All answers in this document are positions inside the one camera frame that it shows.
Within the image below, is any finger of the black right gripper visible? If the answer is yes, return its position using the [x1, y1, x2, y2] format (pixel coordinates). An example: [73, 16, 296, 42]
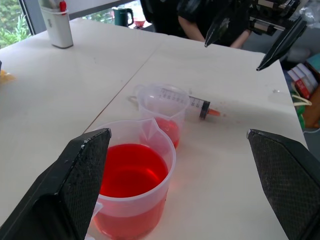
[255, 16, 308, 72]
[204, 0, 251, 48]

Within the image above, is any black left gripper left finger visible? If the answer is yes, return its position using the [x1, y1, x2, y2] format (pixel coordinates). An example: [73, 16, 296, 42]
[0, 127, 112, 240]

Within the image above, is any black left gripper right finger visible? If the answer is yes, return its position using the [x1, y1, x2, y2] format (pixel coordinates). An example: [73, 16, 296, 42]
[246, 128, 320, 240]

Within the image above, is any large beaker with red liquid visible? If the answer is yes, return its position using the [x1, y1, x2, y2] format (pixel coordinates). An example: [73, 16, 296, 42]
[86, 117, 177, 240]

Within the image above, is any red bowl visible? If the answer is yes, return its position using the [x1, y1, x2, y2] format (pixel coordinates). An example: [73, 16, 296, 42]
[133, 17, 146, 29]

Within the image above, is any clear syringe with orange tip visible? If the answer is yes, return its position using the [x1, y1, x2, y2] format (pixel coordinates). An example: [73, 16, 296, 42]
[127, 86, 222, 123]

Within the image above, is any small beaker with red liquid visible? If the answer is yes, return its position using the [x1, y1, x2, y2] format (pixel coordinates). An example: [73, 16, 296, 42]
[134, 83, 191, 150]

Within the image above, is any clear plastic bag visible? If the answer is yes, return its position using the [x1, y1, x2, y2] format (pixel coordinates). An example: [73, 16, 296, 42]
[296, 0, 320, 27]

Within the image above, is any red book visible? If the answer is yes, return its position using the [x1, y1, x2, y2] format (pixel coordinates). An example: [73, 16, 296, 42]
[290, 76, 313, 100]

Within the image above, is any person in black shirt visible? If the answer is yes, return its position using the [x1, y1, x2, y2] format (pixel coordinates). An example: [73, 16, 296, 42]
[139, 0, 252, 49]

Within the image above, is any dark green kettle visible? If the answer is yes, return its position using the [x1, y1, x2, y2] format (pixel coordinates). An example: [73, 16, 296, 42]
[111, 6, 135, 28]

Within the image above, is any yellow crumpled item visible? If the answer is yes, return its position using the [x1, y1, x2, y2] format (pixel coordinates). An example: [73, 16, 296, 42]
[0, 69, 16, 84]

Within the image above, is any white pen holder box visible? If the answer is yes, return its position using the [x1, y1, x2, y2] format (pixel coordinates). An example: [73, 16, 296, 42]
[39, 0, 74, 49]

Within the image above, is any red-capped white marker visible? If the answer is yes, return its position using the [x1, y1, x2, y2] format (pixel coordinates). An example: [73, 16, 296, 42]
[58, 0, 69, 16]

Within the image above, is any cream cord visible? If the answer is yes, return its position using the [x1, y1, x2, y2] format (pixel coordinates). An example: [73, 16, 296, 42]
[290, 81, 313, 108]

